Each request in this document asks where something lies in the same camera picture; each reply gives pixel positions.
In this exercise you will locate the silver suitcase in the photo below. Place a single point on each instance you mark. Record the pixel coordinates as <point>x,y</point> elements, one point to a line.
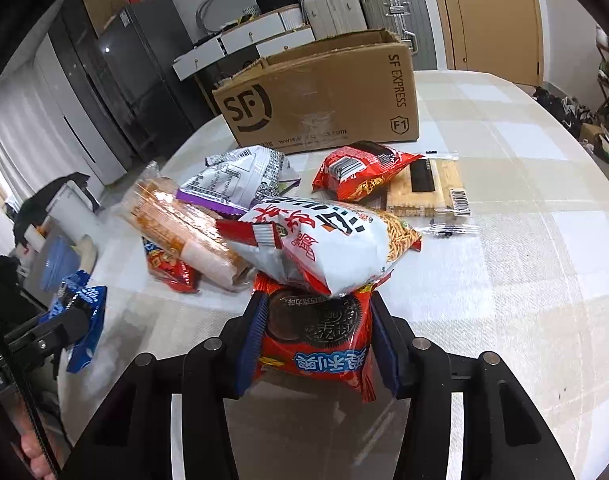
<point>399,10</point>

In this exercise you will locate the silver purple snack bag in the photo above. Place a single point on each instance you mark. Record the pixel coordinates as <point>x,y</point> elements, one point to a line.
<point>234,180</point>

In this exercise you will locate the red cookie packet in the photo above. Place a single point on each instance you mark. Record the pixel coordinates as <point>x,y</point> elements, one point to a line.
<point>309,360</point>

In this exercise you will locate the dark grey fridge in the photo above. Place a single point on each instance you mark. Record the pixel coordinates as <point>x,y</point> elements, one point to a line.
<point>129,60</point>

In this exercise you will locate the blue cookie packet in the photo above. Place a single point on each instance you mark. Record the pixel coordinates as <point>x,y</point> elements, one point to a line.
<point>87,345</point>

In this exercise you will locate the person's left hand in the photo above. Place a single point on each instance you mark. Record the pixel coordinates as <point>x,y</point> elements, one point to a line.
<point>37,455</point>

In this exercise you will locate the small red snack packet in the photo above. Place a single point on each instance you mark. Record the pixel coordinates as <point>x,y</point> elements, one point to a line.
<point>167,267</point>

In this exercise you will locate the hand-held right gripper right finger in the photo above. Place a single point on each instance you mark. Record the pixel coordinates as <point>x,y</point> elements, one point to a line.
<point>384,350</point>

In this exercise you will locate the white drawer desk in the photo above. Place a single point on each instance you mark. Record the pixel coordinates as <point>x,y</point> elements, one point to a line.
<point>244,37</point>

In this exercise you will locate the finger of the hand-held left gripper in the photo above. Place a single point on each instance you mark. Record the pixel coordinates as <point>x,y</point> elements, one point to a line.
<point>54,332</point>

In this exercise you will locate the brown cardboard box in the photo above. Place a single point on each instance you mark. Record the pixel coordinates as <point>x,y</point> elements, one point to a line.
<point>324,95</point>

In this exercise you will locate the black cloth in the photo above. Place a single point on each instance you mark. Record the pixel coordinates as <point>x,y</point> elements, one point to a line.
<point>39,205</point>

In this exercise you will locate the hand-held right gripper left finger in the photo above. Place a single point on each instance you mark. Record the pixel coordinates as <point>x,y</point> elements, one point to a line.
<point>252,345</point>

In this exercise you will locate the clear cracker pack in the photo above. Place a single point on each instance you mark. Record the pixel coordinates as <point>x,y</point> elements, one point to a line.
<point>179,225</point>
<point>424,195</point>

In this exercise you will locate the wooden door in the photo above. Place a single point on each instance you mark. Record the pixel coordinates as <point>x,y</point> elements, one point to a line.
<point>484,15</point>

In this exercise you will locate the flat cardboard sheet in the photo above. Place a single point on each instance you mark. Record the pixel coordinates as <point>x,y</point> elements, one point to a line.
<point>102,0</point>

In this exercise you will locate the pile of shoes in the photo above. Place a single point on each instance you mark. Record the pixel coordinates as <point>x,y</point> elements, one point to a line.
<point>564,107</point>

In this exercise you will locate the cream suitcase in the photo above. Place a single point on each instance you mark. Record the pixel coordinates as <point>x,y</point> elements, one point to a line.
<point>334,12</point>

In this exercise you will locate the white red noodle snack bag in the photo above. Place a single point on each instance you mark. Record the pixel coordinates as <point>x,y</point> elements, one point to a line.
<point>334,245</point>

